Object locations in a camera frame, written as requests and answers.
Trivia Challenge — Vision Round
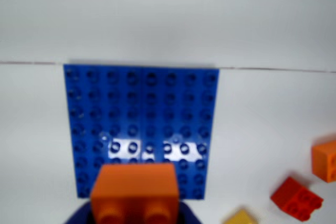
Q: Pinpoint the orange 2x2 toy block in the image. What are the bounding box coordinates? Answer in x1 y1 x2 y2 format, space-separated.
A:
89 163 181 224

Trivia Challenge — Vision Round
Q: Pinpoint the red 2x2 toy block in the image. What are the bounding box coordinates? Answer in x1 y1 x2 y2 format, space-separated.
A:
270 176 324 221

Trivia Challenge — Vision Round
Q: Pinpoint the yellow toy block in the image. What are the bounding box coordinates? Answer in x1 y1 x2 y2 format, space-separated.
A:
221 207 257 224

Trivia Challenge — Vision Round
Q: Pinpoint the blue 8x8 studded base plate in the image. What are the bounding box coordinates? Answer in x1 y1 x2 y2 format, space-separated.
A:
63 63 220 200

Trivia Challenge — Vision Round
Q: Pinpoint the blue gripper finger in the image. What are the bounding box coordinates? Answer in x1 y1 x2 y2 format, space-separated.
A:
64 199 93 224
177 199 201 224

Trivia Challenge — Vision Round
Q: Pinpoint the orange 2x4 toy block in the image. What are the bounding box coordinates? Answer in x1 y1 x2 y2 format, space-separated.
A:
311 140 336 183

